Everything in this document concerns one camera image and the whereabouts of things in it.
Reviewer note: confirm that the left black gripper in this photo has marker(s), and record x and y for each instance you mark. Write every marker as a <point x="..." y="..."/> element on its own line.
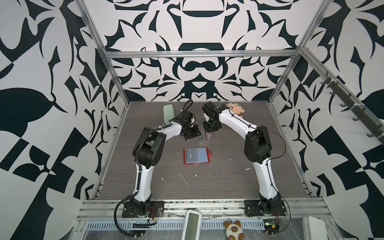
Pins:
<point x="197" y="133"/>

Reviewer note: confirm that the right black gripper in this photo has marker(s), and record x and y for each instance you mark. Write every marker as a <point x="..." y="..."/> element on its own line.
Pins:
<point x="209" y="130"/>

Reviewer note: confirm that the clear acrylic card box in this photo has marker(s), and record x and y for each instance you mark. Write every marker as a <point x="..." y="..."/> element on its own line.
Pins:
<point x="204" y="137"/>

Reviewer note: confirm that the red leather card holder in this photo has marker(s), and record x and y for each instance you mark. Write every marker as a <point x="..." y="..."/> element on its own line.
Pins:
<point x="196" y="156"/>

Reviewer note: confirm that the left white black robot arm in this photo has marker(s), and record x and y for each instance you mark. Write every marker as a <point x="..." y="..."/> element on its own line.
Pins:
<point x="149" y="149"/>

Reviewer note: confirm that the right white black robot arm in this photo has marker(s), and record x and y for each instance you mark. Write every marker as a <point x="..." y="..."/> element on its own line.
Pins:
<point x="257" y="148"/>

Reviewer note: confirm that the green glasses case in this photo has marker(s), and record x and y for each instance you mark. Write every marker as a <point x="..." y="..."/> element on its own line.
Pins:
<point x="168" y="113"/>

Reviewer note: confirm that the pink plush doll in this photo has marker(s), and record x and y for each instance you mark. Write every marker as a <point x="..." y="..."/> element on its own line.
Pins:
<point x="236" y="108"/>

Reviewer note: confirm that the white tablet device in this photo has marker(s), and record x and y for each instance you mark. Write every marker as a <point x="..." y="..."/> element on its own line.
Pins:
<point x="192" y="225"/>

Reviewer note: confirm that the brown white plush toy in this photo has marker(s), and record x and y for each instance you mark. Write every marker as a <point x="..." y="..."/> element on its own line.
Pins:
<point x="234" y="230"/>

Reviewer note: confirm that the white box bottom right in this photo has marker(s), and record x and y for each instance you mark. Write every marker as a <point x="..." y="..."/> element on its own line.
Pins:
<point x="314" y="229"/>

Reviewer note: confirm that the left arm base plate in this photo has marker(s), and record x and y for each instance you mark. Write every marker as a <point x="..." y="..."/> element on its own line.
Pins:
<point x="137" y="209"/>

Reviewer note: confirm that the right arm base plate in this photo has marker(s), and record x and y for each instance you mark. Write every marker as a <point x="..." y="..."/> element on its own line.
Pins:
<point x="255" y="207"/>

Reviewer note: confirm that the aluminium frame rail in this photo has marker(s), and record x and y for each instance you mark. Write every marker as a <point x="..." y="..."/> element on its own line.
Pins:
<point x="201" y="54"/>

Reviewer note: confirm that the wall hook rail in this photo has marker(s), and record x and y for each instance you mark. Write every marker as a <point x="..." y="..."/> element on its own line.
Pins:
<point x="361" y="111"/>

